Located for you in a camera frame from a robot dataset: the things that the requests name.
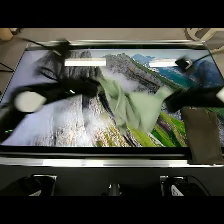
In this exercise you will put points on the light green shirt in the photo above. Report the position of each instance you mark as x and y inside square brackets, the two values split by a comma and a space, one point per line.
[133, 107]

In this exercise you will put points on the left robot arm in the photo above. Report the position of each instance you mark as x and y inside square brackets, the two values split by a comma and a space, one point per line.
[28, 101]

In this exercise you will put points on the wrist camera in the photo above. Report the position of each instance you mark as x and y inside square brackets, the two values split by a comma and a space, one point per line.
[184, 63]
[62, 47]

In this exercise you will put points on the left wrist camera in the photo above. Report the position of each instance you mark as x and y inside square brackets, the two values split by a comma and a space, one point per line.
[62, 47]

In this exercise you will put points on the dark grey garment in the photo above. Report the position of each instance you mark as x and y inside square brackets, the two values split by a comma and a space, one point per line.
[201, 135]

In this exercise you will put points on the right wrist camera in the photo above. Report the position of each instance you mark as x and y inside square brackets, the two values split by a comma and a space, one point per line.
[184, 63]

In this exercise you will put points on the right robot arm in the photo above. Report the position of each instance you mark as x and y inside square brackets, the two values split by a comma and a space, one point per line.
[196, 97]

